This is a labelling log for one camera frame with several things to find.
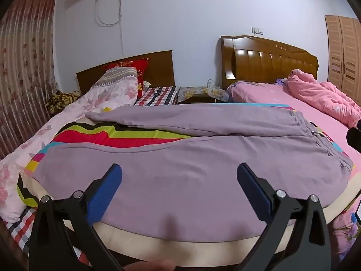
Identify pink bed sheet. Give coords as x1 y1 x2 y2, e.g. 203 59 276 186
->
227 81 361 159

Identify red patterned pillow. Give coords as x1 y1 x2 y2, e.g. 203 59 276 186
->
106 58 150 98

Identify pink crumpled quilt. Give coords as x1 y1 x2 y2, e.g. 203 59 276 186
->
286 69 361 129

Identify pink flower print sheet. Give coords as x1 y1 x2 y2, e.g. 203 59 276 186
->
329 200 361 263

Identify brown floral curtain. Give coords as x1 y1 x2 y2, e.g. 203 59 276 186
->
0 0 58 161

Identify white wall pipe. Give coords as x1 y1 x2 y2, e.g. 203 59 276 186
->
118 0 125 56

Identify pink floral quilt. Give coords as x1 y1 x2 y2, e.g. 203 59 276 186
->
0 75 139 223

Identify light wooden wardrobe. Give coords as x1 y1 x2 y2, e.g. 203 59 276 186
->
324 15 361 106

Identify purple pants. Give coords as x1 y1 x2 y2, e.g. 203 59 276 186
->
33 103 354 236

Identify tiger print blanket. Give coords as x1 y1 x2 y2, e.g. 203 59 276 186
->
46 90 81 115

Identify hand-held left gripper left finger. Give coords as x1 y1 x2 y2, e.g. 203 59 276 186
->
28 163 125 271

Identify dark wooden nightstand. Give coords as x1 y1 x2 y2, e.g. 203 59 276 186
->
177 93 229 105

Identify white charger cable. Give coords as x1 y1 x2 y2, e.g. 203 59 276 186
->
207 79 224 103

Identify white looped cable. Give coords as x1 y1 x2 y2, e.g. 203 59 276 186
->
94 0 122 26

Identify colourful striped mat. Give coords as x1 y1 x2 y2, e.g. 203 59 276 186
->
17 103 353 208

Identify dark wooden headboard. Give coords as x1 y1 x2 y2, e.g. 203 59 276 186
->
76 50 176 96

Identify grey zigzag pillow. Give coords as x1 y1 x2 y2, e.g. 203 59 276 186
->
92 67 139 89

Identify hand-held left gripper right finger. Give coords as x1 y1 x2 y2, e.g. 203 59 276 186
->
236 162 332 271

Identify person's left hand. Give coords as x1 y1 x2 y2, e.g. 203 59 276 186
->
141 259 177 271

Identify glossy carved wooden headboard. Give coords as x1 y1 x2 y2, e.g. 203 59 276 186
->
220 35 319 89

